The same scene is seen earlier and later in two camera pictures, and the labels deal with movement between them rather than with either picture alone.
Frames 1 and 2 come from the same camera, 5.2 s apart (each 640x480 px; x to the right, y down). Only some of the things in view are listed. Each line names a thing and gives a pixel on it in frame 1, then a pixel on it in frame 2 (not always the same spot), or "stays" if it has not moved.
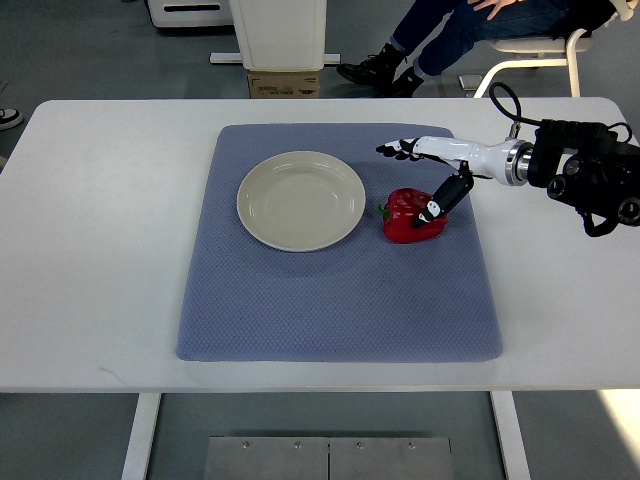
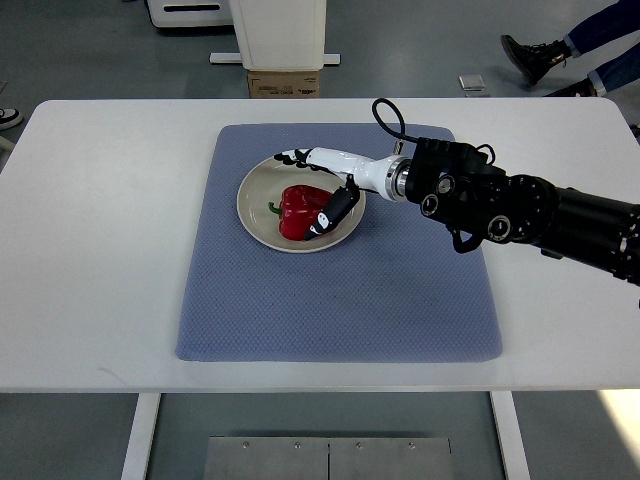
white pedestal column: x=281 y=35 stays
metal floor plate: x=328 y=458 stays
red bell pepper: x=399 y=212 to x=300 y=205
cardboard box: x=283 y=84 stays
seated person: x=430 y=35 to x=533 y=60
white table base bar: x=236 y=58 stays
